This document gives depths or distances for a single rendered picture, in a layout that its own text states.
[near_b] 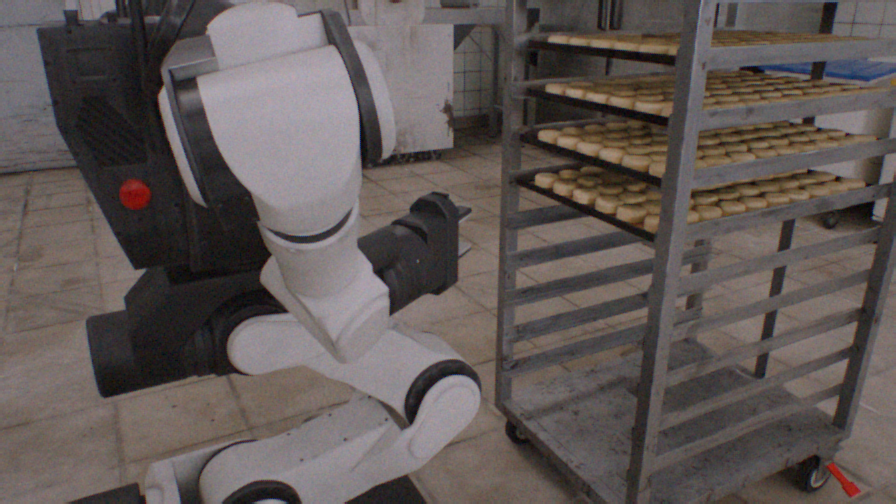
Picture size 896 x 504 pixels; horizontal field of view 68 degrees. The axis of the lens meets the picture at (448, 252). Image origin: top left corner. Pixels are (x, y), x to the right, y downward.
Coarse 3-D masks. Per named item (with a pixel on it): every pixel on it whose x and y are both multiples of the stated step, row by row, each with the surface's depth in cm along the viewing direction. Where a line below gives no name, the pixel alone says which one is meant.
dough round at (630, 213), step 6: (624, 204) 118; (630, 204) 118; (618, 210) 115; (624, 210) 114; (630, 210) 114; (636, 210) 114; (642, 210) 114; (618, 216) 115; (624, 216) 114; (630, 216) 114; (636, 216) 114; (642, 216) 114; (630, 222) 114; (636, 222) 114
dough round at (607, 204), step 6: (600, 198) 121; (606, 198) 121; (612, 198) 121; (618, 198) 121; (600, 204) 119; (606, 204) 119; (612, 204) 118; (618, 204) 119; (600, 210) 120; (606, 210) 119; (612, 210) 119
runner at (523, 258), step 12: (576, 240) 152; (588, 240) 154; (600, 240) 156; (612, 240) 158; (624, 240) 159; (636, 240) 159; (516, 252) 145; (528, 252) 147; (540, 252) 149; (552, 252) 150; (564, 252) 152; (576, 252) 152; (588, 252) 152; (516, 264) 145; (528, 264) 145
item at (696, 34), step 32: (704, 0) 89; (704, 32) 91; (704, 64) 93; (672, 128) 97; (672, 160) 98; (672, 192) 99; (672, 224) 100; (672, 256) 102; (672, 288) 105; (672, 320) 107; (640, 384) 113; (640, 416) 114; (640, 448) 115; (640, 480) 117
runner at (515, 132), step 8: (584, 120) 142; (592, 120) 143; (600, 120) 145; (608, 120) 146; (616, 120) 147; (624, 120) 148; (632, 120) 149; (512, 128) 135; (520, 128) 135; (528, 128) 136; (536, 128) 137; (544, 128) 138; (552, 128) 139; (560, 128) 140; (512, 136) 135; (536, 136) 138; (520, 144) 134
